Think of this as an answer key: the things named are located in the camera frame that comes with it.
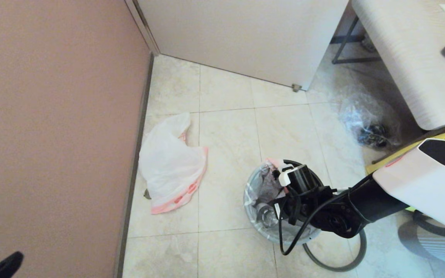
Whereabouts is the white plastic bag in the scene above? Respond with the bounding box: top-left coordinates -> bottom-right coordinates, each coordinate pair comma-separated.
244,158 -> 321,244

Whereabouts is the white ribbed round stool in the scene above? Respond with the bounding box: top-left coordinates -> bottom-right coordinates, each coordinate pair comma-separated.
398,218 -> 445,267

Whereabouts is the clear labelled plastic water bottle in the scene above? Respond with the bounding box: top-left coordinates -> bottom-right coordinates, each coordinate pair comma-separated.
256,203 -> 279,228

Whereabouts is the yellow fabric bag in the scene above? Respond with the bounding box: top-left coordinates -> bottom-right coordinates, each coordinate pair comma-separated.
365,131 -> 445,213

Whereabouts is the white door frame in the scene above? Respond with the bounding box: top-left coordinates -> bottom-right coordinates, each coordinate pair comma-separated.
125,0 -> 160,56

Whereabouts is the white door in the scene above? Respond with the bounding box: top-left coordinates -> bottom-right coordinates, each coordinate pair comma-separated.
136,0 -> 350,91

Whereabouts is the black bin ring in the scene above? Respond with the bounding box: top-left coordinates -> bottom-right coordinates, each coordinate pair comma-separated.
303,228 -> 367,272

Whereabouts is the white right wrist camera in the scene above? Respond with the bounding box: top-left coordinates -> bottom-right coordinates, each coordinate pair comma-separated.
279,165 -> 296,187

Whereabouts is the light wood grain table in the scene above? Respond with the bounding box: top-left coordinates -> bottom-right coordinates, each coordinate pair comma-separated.
331,0 -> 445,131

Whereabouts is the clear plastic bag with dark items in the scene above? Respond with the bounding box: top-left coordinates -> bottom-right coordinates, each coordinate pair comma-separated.
340,87 -> 403,149

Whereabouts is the grey metal baseboard strip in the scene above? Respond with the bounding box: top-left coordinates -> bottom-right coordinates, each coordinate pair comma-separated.
114,52 -> 155,278

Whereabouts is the fresh white pink-trimmed bag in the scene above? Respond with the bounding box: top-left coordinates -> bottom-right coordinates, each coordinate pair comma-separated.
138,113 -> 209,215

